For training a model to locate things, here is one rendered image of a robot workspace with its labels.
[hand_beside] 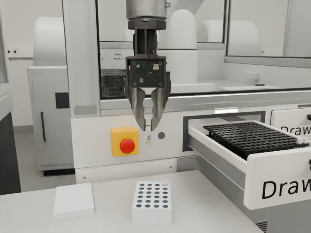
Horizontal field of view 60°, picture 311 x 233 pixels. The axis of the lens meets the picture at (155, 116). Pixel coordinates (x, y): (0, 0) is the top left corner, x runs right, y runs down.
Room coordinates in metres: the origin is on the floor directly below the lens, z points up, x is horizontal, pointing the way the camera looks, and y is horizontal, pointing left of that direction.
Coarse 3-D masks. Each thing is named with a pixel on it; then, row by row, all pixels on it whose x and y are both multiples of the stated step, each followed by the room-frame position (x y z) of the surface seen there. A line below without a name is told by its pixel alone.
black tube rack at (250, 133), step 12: (216, 132) 0.72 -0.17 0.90; (228, 132) 0.73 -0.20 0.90; (240, 132) 0.72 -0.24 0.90; (252, 132) 0.72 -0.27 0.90; (264, 132) 0.72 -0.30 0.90; (276, 132) 0.72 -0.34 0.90; (228, 144) 0.70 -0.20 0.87; (240, 144) 0.62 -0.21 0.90; (252, 144) 0.62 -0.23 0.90; (264, 144) 0.62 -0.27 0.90; (240, 156) 0.61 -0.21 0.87
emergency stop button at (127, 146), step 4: (124, 140) 0.67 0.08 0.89; (128, 140) 0.67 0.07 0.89; (120, 144) 0.67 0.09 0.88; (124, 144) 0.67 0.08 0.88; (128, 144) 0.67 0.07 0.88; (132, 144) 0.67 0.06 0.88; (120, 148) 0.67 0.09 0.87; (124, 148) 0.67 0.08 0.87; (128, 148) 0.67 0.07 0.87; (132, 148) 0.67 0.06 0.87; (124, 152) 0.67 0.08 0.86; (128, 152) 0.67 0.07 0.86
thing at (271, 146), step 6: (276, 144) 0.62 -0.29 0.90; (282, 144) 0.62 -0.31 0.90; (288, 144) 0.63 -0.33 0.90; (294, 144) 0.63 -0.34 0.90; (300, 144) 0.62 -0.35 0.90; (306, 144) 0.62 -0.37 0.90; (246, 150) 0.58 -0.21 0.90; (252, 150) 0.58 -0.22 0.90; (258, 150) 0.58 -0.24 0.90; (264, 150) 0.59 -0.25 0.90; (270, 150) 0.59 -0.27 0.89
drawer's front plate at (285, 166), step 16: (256, 160) 0.47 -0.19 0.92; (272, 160) 0.48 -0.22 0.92; (288, 160) 0.49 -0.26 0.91; (304, 160) 0.50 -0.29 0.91; (256, 176) 0.47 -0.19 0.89; (272, 176) 0.48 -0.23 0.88; (288, 176) 0.49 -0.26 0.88; (304, 176) 0.50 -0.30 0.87; (256, 192) 0.47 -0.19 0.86; (272, 192) 0.48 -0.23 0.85; (304, 192) 0.50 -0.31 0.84; (256, 208) 0.47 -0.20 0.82
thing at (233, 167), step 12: (252, 120) 0.88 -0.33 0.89; (192, 132) 0.77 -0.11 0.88; (204, 132) 0.83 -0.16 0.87; (192, 144) 0.76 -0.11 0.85; (204, 144) 0.69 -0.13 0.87; (216, 144) 0.64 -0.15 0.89; (204, 156) 0.69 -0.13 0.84; (216, 156) 0.62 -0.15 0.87; (228, 156) 0.58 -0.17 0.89; (216, 168) 0.63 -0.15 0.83; (228, 168) 0.57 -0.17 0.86; (240, 168) 0.53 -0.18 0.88; (240, 180) 0.52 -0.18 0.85
